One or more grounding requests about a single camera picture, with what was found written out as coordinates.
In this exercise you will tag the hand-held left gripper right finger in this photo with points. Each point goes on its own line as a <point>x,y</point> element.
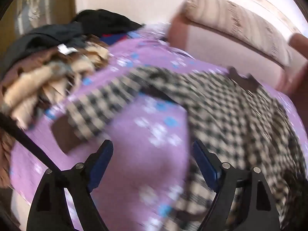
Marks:
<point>204,160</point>

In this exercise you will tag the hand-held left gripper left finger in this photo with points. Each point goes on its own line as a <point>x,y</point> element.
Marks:
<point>102,157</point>

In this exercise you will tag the wooden door frame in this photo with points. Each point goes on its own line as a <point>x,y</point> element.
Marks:
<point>68,0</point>

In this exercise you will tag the pink upholstered headboard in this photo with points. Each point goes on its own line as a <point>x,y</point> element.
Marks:
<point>216,45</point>

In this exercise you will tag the purple floral bed sheet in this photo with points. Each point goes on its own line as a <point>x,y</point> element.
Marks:
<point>144,173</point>

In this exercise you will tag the black and beige checked coat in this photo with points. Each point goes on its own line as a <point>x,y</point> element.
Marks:
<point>228,115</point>

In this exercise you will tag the beige and brown patterned blanket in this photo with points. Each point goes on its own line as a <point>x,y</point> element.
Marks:
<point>36,81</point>

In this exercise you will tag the striped beige pillow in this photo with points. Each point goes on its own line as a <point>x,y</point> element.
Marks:
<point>228,16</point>

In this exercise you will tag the blue and red garment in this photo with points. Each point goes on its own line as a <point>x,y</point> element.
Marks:
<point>114,38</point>

